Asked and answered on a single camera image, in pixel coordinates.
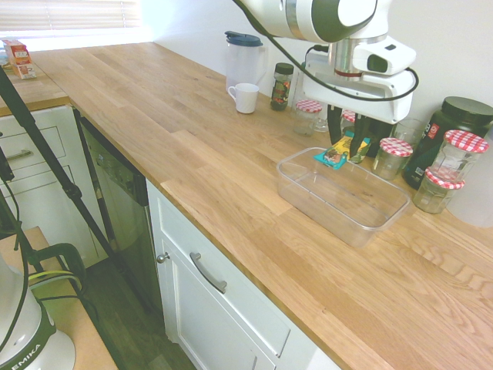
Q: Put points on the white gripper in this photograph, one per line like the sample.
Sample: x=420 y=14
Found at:
x=369 y=96

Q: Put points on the teal protein bar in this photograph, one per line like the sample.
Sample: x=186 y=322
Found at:
x=331 y=158

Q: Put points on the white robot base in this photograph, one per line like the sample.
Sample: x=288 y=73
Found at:
x=27 y=331

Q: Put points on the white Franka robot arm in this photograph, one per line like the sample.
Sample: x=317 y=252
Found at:
x=327 y=19

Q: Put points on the clear plastic rectangular container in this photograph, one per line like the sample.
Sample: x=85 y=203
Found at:
x=339 y=192

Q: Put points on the large black protein tub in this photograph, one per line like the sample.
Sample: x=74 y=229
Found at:
x=462 y=115

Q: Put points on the glass jar red checkered lid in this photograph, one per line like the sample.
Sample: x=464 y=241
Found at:
x=348 y=115
x=391 y=162
x=306 y=121
x=435 y=196
x=458 y=158

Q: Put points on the black shaker bottle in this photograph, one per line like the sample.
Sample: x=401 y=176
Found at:
x=376 y=133

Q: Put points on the clear drinking glass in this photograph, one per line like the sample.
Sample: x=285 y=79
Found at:
x=410 y=131

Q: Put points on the dark lidded spice jar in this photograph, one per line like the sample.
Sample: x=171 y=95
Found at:
x=283 y=88

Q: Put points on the white ceramic mug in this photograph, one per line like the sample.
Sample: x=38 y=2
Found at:
x=246 y=98

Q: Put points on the white pitcher blue lid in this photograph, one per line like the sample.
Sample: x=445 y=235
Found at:
x=244 y=61

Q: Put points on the silver cabinet knob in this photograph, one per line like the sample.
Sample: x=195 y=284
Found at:
x=163 y=257

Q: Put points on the white kitchen cabinet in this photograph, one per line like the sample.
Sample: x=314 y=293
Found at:
x=215 y=320

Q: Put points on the black dishwasher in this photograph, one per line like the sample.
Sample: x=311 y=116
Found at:
x=123 y=200

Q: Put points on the white window blind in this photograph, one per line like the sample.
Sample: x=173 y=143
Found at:
x=58 y=15

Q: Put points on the dark green clamp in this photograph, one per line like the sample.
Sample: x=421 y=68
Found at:
x=58 y=250

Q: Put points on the orange white cardboard box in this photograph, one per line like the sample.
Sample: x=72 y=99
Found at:
x=17 y=52
x=25 y=71

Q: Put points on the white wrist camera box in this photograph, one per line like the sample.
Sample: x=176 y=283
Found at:
x=385 y=58

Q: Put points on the black camera tripod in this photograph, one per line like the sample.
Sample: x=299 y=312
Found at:
x=38 y=135

